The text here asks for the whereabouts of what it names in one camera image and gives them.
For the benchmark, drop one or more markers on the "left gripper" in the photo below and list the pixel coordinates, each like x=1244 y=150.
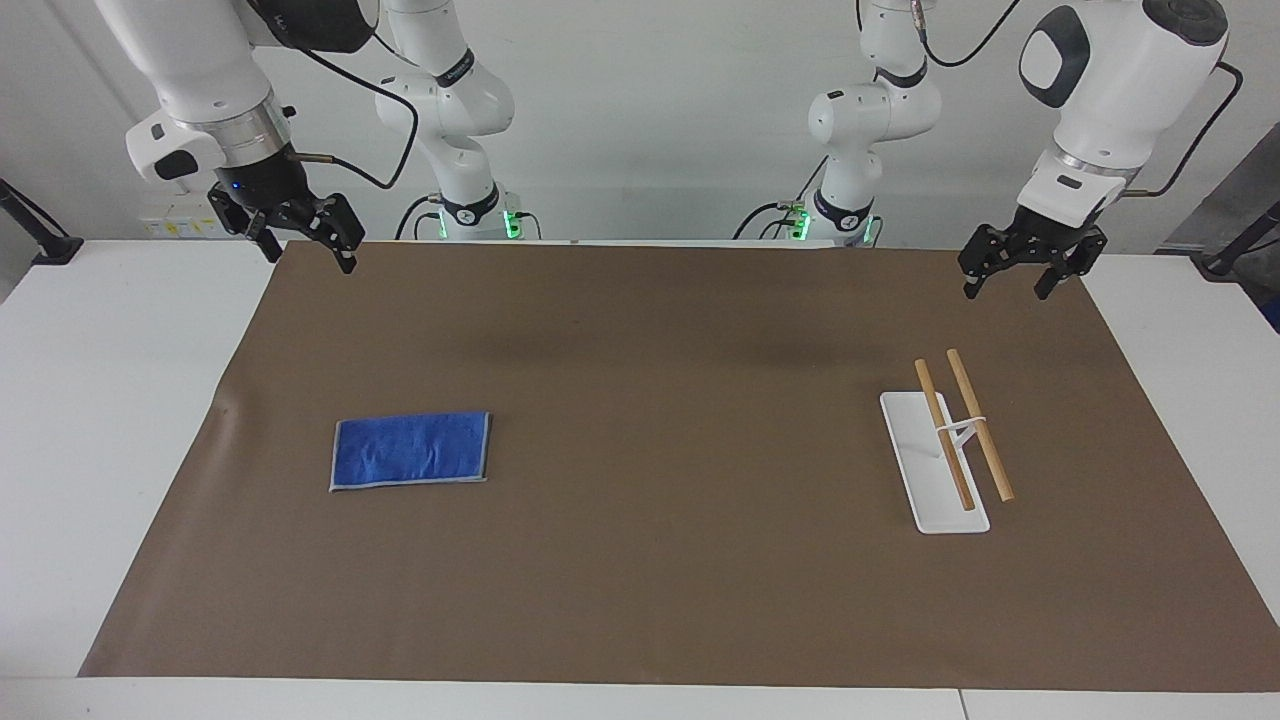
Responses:
x=1055 y=238

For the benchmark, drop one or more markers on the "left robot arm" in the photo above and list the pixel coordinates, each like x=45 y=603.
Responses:
x=1120 y=90

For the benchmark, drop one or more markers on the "white wall socket strip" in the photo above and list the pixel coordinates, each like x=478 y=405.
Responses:
x=180 y=222

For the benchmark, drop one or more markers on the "blue folded towel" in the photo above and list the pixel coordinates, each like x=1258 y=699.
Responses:
x=410 y=450

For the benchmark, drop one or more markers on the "black stand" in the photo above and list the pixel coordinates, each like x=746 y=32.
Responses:
x=1240 y=245
x=45 y=240

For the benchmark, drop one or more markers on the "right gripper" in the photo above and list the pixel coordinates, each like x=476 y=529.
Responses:
x=268 y=180

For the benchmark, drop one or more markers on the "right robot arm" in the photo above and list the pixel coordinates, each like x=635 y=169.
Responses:
x=190 y=60

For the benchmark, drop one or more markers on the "white rack with wooden rods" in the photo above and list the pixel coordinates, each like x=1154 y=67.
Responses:
x=935 y=480

